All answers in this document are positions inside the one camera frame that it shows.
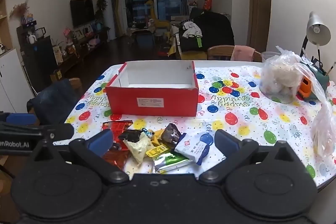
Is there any brown wooden door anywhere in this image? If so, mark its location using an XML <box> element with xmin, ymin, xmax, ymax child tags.
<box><xmin>248</xmin><ymin>0</ymin><xmax>272</xmax><ymax>52</ymax></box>

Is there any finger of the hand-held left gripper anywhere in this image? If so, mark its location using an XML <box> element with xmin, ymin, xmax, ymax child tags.
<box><xmin>0</xmin><ymin>112</ymin><xmax>38</xmax><ymax>126</ymax></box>
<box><xmin>0</xmin><ymin>122</ymin><xmax>75</xmax><ymax>141</ymax></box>

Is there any small yellow snack packet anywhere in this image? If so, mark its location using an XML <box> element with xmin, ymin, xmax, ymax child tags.
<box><xmin>146</xmin><ymin>145</ymin><xmax>168</xmax><ymax>159</ymax></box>

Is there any red cardboard box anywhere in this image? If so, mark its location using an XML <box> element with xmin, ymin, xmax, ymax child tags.
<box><xmin>105</xmin><ymin>61</ymin><xmax>199</xmax><ymax>117</ymax></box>

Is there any black cabinet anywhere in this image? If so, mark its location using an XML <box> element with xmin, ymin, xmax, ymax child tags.
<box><xmin>16</xmin><ymin>25</ymin><xmax>59</xmax><ymax>85</ymax></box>

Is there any white and blue snack packet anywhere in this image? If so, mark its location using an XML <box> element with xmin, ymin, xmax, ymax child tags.
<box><xmin>174</xmin><ymin>132</ymin><xmax>214</xmax><ymax>166</ymax></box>

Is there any cream snack packet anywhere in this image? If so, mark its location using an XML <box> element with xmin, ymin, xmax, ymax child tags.
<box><xmin>123</xmin><ymin>132</ymin><xmax>154</xmax><ymax>164</ymax></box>

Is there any green pen holder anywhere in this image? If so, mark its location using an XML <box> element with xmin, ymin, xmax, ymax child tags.
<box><xmin>299</xmin><ymin>60</ymin><xmax>330</xmax><ymax>101</ymax></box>

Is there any dark television stand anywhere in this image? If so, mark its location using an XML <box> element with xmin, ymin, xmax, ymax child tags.
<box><xmin>52</xmin><ymin>27</ymin><xmax>111</xmax><ymax>75</ymax></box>

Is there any green and silver snack packet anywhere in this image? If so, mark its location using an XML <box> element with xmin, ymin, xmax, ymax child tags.
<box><xmin>153</xmin><ymin>153</ymin><xmax>191</xmax><ymax>174</ymax></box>

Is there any black jacket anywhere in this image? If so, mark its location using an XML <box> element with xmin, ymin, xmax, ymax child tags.
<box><xmin>178</xmin><ymin>7</ymin><xmax>235</xmax><ymax>52</ymax></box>

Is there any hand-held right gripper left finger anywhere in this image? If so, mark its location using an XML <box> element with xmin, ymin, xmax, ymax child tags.
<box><xmin>33</xmin><ymin>129</ymin><xmax>130</xmax><ymax>186</ymax></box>

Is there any black snack packet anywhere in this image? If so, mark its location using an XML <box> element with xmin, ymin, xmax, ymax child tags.
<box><xmin>118</xmin><ymin>130</ymin><xmax>144</xmax><ymax>143</ymax></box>

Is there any balloon print tablecloth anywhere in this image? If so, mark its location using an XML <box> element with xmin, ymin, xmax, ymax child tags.
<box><xmin>64</xmin><ymin>65</ymin><xmax>336</xmax><ymax>188</ymax></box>

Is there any brown paper bag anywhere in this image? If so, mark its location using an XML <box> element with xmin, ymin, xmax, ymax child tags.
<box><xmin>52</xmin><ymin>46</ymin><xmax>63</xmax><ymax>64</ymax></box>

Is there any clear plastic bag of buns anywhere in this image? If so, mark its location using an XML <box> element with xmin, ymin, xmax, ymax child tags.
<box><xmin>259</xmin><ymin>46</ymin><xmax>326</xmax><ymax>104</ymax></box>

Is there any pink cloth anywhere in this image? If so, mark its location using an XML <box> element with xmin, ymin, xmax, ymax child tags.
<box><xmin>230</xmin><ymin>45</ymin><xmax>256</xmax><ymax>62</ymax></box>

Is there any crumpled clear plastic bag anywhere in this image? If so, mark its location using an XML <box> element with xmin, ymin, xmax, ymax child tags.
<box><xmin>311</xmin><ymin>64</ymin><xmax>336</xmax><ymax>161</ymax></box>

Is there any orange plastic object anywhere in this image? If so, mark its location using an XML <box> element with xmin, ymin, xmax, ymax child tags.
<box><xmin>298</xmin><ymin>76</ymin><xmax>312</xmax><ymax>98</ymax></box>

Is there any dried flower bouquet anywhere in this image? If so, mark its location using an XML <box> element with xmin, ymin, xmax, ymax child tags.
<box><xmin>9</xmin><ymin>0</ymin><xmax>30</xmax><ymax>20</ymax></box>

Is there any dark chocolate snack packet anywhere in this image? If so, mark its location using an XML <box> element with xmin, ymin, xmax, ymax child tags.
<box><xmin>161</xmin><ymin>123</ymin><xmax>181</xmax><ymax>148</ymax></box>

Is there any white garment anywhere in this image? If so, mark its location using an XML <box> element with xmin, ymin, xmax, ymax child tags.
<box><xmin>182</xmin><ymin>21</ymin><xmax>203</xmax><ymax>39</ymax></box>

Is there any yellow giraffe toy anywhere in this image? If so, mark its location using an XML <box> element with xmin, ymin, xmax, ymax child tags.
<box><xmin>146</xmin><ymin>0</ymin><xmax>171</xmax><ymax>30</ymax></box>

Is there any grey desk lamp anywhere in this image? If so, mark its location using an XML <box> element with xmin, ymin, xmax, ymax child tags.
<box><xmin>302</xmin><ymin>11</ymin><xmax>332</xmax><ymax>62</ymax></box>

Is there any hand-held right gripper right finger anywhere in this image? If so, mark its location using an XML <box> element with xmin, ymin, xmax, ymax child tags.
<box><xmin>199</xmin><ymin>130</ymin><xmax>301</xmax><ymax>185</ymax></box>

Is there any white cabinet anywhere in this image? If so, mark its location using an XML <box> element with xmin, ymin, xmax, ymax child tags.
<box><xmin>0</xmin><ymin>48</ymin><xmax>34</xmax><ymax>113</ymax></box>

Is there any flat screen television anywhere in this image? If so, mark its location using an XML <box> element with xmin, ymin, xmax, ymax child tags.
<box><xmin>70</xmin><ymin>0</ymin><xmax>95</xmax><ymax>28</ymax></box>

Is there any red foil snack packet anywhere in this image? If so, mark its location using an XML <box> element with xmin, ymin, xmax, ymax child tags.
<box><xmin>102</xmin><ymin>120</ymin><xmax>134</xmax><ymax>170</ymax></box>

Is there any wooden chair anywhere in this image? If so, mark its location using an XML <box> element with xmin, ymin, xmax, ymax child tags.
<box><xmin>69</xmin><ymin>78</ymin><xmax>83</xmax><ymax>98</ymax></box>
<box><xmin>207</xmin><ymin>45</ymin><xmax>263</xmax><ymax>62</ymax></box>

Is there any white tower air conditioner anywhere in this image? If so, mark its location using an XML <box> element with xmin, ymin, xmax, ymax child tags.
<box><xmin>102</xmin><ymin>0</ymin><xmax>116</xmax><ymax>41</ymax></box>

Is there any wooden shelf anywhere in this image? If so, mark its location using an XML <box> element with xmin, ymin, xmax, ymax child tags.
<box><xmin>0</xmin><ymin>0</ymin><xmax>14</xmax><ymax>54</ymax></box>

